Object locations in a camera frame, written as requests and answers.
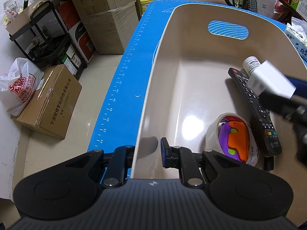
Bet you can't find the black marker pen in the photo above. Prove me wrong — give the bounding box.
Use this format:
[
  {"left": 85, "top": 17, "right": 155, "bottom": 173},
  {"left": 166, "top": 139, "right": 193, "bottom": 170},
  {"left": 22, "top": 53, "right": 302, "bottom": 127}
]
[{"left": 263, "top": 156, "right": 274, "bottom": 171}]

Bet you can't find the beige plastic storage bin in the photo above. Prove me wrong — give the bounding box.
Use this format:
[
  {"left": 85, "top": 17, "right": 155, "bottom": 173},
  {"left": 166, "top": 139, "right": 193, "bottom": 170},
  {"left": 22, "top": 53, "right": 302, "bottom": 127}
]
[{"left": 128, "top": 4, "right": 306, "bottom": 229}]

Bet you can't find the white medicine bottle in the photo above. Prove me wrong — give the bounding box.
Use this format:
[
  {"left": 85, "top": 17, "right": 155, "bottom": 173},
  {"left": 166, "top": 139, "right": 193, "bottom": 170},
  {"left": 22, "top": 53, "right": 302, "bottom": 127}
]
[{"left": 243, "top": 56, "right": 261, "bottom": 76}]

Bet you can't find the white packing tape roll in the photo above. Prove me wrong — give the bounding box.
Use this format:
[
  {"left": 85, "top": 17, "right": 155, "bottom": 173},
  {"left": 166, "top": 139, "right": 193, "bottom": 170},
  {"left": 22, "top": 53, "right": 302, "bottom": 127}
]
[{"left": 205, "top": 113, "right": 260, "bottom": 166}]

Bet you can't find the white tissue pack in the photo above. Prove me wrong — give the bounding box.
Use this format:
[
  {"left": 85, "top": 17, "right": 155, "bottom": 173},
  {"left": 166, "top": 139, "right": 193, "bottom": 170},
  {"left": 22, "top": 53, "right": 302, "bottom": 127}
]
[{"left": 285, "top": 17, "right": 307, "bottom": 61}]

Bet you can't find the purple orange toy knife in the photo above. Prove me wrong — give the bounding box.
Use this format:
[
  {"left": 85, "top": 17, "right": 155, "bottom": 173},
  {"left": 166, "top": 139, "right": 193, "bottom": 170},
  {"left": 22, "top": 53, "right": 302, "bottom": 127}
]
[{"left": 218, "top": 121, "right": 250, "bottom": 163}]

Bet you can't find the green white carton box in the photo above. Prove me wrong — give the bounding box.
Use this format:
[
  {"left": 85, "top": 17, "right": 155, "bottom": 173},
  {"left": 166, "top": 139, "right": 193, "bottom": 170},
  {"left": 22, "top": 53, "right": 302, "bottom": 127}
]
[{"left": 291, "top": 0, "right": 307, "bottom": 20}]

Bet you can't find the brown cardboard box on floor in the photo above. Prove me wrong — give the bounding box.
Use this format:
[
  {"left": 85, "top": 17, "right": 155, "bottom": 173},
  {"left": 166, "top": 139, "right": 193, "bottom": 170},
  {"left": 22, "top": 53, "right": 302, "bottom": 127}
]
[{"left": 11, "top": 64, "right": 82, "bottom": 140}]

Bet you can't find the black tv remote control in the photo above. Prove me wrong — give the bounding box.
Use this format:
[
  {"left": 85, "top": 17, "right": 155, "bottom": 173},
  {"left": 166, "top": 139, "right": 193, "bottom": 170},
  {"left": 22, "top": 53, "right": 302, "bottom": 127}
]
[{"left": 228, "top": 67, "right": 282, "bottom": 157}]

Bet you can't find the white red plastic bag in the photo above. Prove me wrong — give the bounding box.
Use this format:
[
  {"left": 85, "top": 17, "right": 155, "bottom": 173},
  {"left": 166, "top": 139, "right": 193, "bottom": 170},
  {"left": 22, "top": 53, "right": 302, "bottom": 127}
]
[{"left": 0, "top": 58, "right": 44, "bottom": 116}]

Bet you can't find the large stacked cardboard box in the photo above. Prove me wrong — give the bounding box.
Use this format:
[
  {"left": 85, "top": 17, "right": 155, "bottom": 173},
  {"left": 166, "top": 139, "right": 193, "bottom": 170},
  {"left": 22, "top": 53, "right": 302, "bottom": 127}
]
[{"left": 72, "top": 0, "right": 139, "bottom": 55}]

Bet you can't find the black metal shelf rack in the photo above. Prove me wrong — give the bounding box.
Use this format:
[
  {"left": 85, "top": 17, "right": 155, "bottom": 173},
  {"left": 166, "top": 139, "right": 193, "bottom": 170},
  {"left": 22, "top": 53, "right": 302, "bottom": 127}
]
[{"left": 9, "top": 1, "right": 87, "bottom": 79}]

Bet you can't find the blue silicone baking mat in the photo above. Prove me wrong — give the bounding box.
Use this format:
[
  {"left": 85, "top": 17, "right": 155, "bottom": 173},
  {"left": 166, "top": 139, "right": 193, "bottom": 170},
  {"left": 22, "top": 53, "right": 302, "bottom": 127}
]
[{"left": 86, "top": 0, "right": 307, "bottom": 178}]

